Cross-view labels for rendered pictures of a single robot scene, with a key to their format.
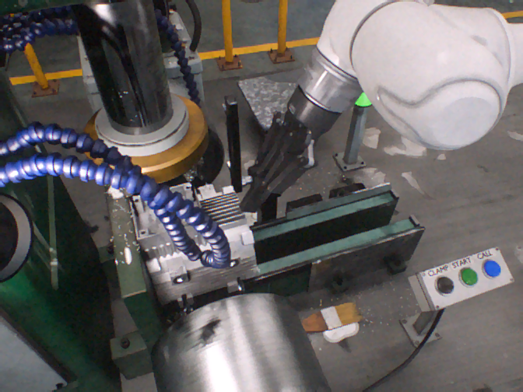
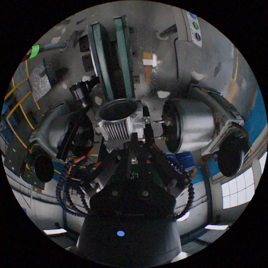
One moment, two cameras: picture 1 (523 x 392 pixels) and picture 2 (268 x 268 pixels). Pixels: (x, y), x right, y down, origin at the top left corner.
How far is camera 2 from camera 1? 0.69 m
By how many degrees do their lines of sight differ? 69
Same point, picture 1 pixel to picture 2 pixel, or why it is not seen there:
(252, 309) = (188, 141)
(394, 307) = (150, 38)
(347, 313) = (147, 55)
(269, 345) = (199, 138)
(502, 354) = not seen: hidden behind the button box
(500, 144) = not seen: outside the picture
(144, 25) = not seen: hidden behind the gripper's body
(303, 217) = (100, 67)
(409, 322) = (159, 37)
